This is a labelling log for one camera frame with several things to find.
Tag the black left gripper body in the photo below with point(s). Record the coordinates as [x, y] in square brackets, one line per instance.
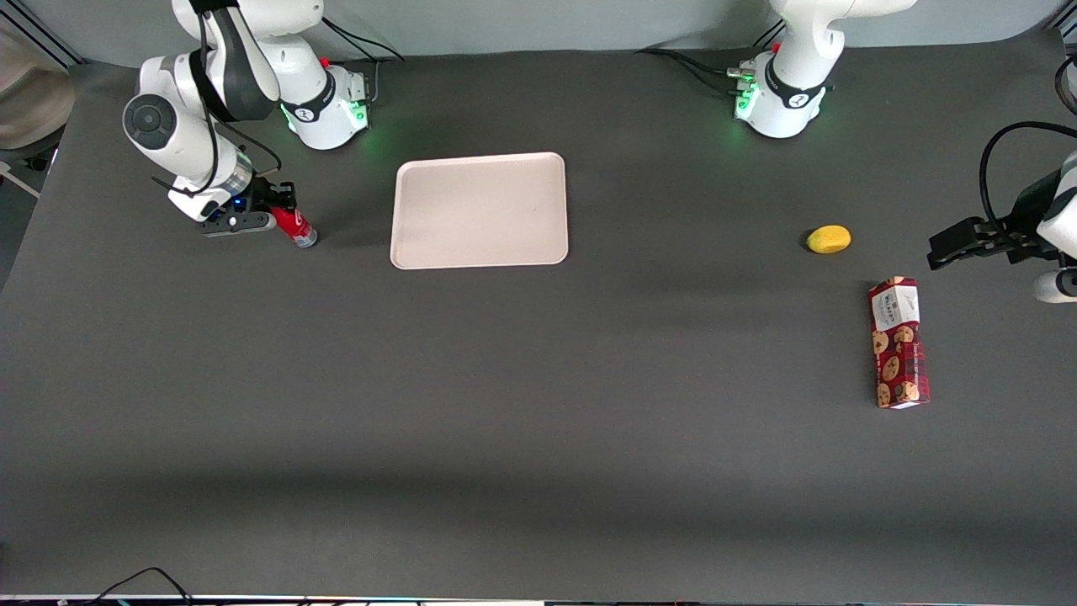
[1027, 205]

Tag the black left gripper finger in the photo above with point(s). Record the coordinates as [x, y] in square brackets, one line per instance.
[959, 231]
[968, 256]

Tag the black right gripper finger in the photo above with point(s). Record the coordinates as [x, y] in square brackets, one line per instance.
[281, 207]
[284, 190]

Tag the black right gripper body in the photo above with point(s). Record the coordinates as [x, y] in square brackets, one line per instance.
[264, 195]

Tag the red coke bottle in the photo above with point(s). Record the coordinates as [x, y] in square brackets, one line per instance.
[299, 229]

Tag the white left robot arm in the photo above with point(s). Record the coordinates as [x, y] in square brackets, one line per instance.
[795, 59]

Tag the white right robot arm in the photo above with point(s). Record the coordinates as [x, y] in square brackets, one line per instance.
[210, 93]

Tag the pale pink plastic tray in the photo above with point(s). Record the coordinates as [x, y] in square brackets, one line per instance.
[480, 210]

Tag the red cookie box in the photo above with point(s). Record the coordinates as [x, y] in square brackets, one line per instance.
[899, 345]

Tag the yellow lemon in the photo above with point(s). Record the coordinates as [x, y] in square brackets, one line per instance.
[829, 239]

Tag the beige chair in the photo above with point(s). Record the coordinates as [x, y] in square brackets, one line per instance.
[29, 97]

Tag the dark grey table mat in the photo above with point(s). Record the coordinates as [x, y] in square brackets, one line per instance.
[538, 404]

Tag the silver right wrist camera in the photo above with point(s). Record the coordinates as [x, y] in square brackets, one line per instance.
[240, 223]

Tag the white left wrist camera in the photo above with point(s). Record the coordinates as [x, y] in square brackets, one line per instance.
[1053, 286]

